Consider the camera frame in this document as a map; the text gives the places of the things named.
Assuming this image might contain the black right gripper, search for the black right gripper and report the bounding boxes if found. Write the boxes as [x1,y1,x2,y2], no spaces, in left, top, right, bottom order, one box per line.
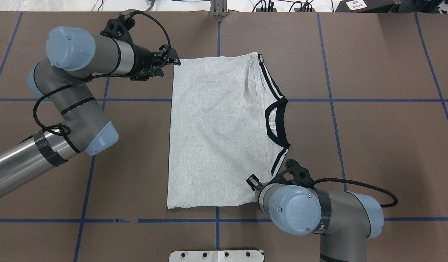
[246,159,315,192]

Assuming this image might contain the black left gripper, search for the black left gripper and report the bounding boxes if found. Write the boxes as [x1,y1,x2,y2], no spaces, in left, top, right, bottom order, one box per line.
[100,15,182,81]

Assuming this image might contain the grey cartoon print t-shirt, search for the grey cartoon print t-shirt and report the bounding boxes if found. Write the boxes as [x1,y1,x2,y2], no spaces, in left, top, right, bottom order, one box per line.
[167,52,290,209]

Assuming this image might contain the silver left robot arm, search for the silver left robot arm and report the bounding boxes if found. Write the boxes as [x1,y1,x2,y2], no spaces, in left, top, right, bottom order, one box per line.
[0,11,181,198]

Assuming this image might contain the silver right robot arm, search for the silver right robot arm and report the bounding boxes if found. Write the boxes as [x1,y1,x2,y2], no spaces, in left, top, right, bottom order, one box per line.
[246,159,385,262]

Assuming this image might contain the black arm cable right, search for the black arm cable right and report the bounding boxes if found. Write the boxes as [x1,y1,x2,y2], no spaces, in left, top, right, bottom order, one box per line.
[311,178,398,209]

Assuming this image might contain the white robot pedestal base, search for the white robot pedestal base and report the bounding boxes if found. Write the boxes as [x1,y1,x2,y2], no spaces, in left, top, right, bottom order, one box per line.
[169,250,265,262]

